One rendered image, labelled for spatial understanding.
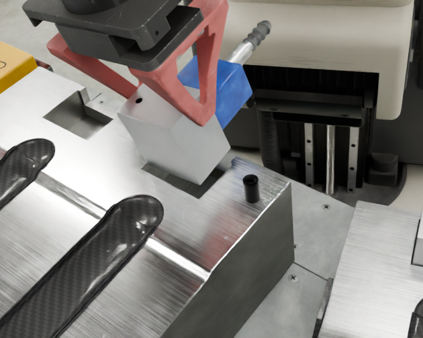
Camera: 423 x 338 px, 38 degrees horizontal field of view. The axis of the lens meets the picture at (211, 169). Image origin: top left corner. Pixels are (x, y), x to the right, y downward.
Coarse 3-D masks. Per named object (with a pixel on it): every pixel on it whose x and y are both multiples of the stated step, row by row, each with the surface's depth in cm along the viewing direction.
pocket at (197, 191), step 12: (144, 168) 43; (156, 168) 45; (216, 168) 44; (228, 168) 44; (168, 180) 46; (180, 180) 46; (204, 180) 45; (216, 180) 45; (192, 192) 44; (204, 192) 44
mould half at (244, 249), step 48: (0, 96) 51; (48, 96) 50; (0, 144) 47; (96, 144) 45; (48, 192) 43; (96, 192) 42; (144, 192) 41; (240, 192) 40; (288, 192) 41; (0, 240) 41; (48, 240) 40; (192, 240) 38; (240, 240) 38; (288, 240) 44; (0, 288) 38; (144, 288) 36; (192, 288) 36; (240, 288) 41; (96, 336) 35; (144, 336) 34; (192, 336) 38
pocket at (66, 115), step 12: (72, 96) 50; (84, 96) 51; (60, 108) 50; (72, 108) 51; (84, 108) 52; (96, 108) 51; (48, 120) 49; (60, 120) 50; (72, 120) 51; (84, 120) 52; (96, 120) 52; (108, 120) 50; (72, 132) 51; (84, 132) 51; (96, 132) 50
